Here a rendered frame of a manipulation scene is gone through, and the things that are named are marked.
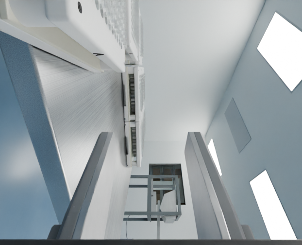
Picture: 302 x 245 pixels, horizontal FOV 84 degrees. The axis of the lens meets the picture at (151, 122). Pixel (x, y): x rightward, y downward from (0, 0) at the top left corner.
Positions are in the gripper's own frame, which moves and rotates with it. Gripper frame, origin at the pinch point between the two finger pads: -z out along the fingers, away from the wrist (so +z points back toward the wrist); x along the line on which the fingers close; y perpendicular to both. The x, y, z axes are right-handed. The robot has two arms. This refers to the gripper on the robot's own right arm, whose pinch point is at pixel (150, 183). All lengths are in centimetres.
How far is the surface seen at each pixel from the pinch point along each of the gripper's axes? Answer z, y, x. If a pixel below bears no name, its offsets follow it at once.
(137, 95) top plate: -60, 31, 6
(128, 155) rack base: -49, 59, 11
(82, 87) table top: -23.6, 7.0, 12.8
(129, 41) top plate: -42.8, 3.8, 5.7
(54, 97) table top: -14.5, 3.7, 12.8
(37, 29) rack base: -12.4, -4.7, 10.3
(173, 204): -131, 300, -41
